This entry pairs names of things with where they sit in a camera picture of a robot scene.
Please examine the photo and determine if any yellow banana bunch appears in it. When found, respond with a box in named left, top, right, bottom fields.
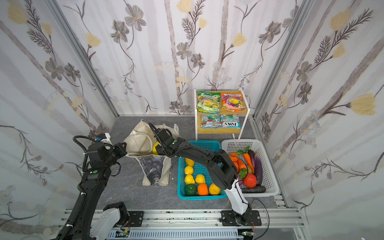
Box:
left=152, top=142, right=161, bottom=156

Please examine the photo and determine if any cream canvas tote bag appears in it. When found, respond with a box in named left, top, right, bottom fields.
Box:
left=124, top=121, right=172, bottom=186

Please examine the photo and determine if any yellow lemon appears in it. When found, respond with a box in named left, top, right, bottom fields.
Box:
left=184, top=166, right=194, bottom=175
left=185, top=158, right=195, bottom=167
left=195, top=174, right=206, bottom=185
left=184, top=174, right=196, bottom=185

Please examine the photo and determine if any orange fruit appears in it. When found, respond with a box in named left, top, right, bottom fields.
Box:
left=198, top=183, right=209, bottom=196

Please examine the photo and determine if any green snack bag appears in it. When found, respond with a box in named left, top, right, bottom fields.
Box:
left=197, top=91, right=221, bottom=114

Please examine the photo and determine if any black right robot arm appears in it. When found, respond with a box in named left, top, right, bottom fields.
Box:
left=150, top=125, right=252, bottom=226

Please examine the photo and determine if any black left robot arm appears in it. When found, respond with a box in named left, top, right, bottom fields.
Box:
left=56, top=133, right=128, bottom=240

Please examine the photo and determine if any red green candy bag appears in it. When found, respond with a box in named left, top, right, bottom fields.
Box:
left=201, top=114, right=222, bottom=129

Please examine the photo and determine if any Fox's candy bag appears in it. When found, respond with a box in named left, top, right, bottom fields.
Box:
left=221, top=115, right=242, bottom=129

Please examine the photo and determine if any orange snack bag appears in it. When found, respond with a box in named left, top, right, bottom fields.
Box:
left=221, top=93, right=246, bottom=112

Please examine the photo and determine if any yellow lemon top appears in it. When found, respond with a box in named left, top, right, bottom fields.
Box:
left=185, top=158, right=195, bottom=167

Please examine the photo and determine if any teal plastic basket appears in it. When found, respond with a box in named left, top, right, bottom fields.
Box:
left=178, top=158, right=227, bottom=201

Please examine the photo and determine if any green avocado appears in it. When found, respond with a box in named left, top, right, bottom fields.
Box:
left=184, top=184, right=198, bottom=197

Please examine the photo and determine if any white wooden shelf rack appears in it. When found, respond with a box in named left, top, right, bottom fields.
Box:
left=194, top=89, right=250, bottom=140

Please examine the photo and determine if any white plastic basket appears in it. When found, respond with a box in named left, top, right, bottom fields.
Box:
left=222, top=139, right=280, bottom=197

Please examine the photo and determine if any large yellow citrus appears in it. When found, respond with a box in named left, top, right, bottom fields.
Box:
left=209, top=183, right=221, bottom=196

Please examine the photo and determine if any orange persimmon upper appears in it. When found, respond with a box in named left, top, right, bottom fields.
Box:
left=229, top=153, right=239, bottom=163

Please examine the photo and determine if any orange carrot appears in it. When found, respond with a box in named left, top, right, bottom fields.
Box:
left=243, top=153, right=255, bottom=174

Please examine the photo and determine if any red tomato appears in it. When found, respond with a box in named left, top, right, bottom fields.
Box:
left=243, top=174, right=258, bottom=188

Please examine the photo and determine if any purple eggplant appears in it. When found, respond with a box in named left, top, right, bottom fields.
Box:
left=248, top=150, right=263, bottom=186

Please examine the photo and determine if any dark cucumber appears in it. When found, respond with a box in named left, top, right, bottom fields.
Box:
left=242, top=186, right=267, bottom=194

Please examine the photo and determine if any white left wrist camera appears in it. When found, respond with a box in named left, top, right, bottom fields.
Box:
left=95, top=133, right=112, bottom=144

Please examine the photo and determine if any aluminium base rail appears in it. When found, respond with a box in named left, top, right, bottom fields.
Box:
left=106, top=208, right=310, bottom=240

